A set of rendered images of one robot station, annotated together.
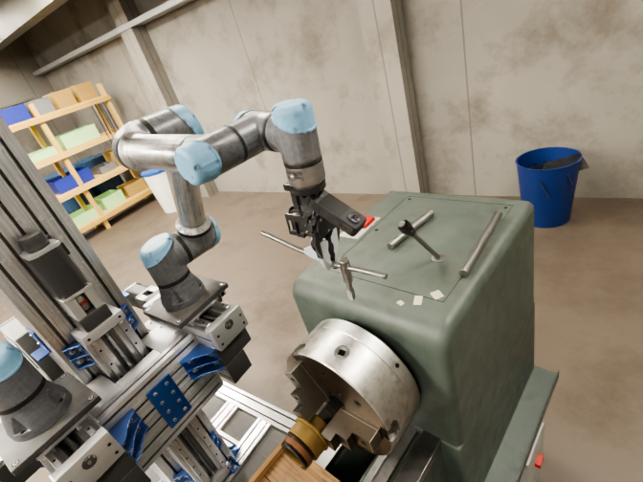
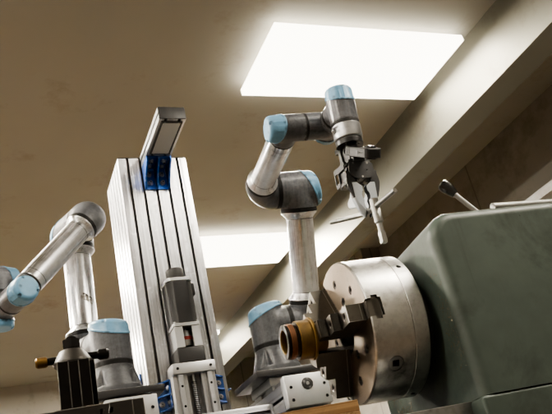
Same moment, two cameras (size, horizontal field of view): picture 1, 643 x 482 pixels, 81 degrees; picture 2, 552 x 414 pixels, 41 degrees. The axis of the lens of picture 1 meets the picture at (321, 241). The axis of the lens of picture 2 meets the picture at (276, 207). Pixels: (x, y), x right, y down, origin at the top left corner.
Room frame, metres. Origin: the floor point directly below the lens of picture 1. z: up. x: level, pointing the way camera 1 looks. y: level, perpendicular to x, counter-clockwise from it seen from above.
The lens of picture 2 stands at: (-0.95, -0.43, 0.68)
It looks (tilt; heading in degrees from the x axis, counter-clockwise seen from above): 24 degrees up; 22
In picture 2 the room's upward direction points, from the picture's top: 13 degrees counter-clockwise
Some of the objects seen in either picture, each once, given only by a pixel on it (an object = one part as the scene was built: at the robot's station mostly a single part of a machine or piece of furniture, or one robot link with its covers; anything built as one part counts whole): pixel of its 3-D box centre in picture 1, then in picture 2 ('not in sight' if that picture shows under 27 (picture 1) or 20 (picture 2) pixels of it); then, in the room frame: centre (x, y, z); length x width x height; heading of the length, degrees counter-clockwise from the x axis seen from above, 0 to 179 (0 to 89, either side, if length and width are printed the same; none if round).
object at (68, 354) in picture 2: not in sight; (72, 358); (0.28, 0.59, 1.14); 0.08 x 0.08 x 0.03
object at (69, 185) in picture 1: (65, 169); not in sight; (6.02, 3.36, 1.03); 2.21 x 0.60 x 2.06; 137
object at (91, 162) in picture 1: (88, 188); not in sight; (7.00, 3.73, 0.47); 1.28 x 0.78 x 0.94; 137
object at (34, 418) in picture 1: (30, 403); (115, 380); (0.78, 0.86, 1.21); 0.15 x 0.15 x 0.10
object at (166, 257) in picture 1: (164, 257); (269, 324); (1.14, 0.52, 1.33); 0.13 x 0.12 x 0.14; 130
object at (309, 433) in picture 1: (307, 439); (304, 339); (0.53, 0.16, 1.08); 0.09 x 0.09 x 0.09; 40
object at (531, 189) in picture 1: (550, 186); not in sight; (2.51, -1.85, 0.28); 0.49 x 0.45 x 0.57; 50
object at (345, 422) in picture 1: (358, 431); (347, 320); (0.51, 0.05, 1.08); 0.12 x 0.11 x 0.05; 40
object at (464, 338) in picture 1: (420, 292); (520, 317); (0.90, -0.24, 1.06); 0.59 x 0.48 x 0.39; 130
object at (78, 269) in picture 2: not in sight; (80, 292); (0.83, 0.98, 1.54); 0.15 x 0.12 x 0.55; 68
